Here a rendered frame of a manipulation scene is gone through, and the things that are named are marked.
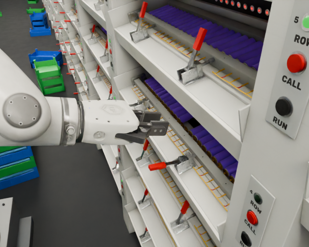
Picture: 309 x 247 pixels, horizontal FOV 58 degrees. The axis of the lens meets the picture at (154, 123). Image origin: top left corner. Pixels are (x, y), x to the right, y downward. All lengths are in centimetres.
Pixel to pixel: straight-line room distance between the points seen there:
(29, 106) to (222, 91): 28
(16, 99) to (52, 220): 120
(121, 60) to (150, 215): 54
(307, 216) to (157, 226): 72
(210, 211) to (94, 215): 105
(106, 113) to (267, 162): 29
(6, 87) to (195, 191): 37
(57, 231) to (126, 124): 108
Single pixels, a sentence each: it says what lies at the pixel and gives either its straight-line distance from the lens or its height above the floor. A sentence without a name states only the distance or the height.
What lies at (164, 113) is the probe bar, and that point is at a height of 79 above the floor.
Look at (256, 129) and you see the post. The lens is 33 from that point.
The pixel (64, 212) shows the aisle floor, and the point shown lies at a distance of 157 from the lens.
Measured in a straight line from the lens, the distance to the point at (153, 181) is 85.
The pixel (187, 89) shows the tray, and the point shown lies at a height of 95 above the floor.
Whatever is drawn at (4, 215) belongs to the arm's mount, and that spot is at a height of 38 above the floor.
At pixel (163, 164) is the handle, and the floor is 78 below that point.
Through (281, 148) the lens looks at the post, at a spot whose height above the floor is 98.
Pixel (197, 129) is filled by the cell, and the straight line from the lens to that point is 65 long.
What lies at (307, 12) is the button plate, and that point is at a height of 111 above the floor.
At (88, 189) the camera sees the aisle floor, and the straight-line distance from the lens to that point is 165.
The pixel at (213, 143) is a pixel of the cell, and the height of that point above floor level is 80.
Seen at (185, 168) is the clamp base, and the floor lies 76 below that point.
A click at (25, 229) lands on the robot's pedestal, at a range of 119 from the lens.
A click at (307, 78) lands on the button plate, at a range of 27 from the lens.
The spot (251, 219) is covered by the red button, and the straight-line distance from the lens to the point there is 38.
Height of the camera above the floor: 116
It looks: 33 degrees down
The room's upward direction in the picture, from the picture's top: straight up
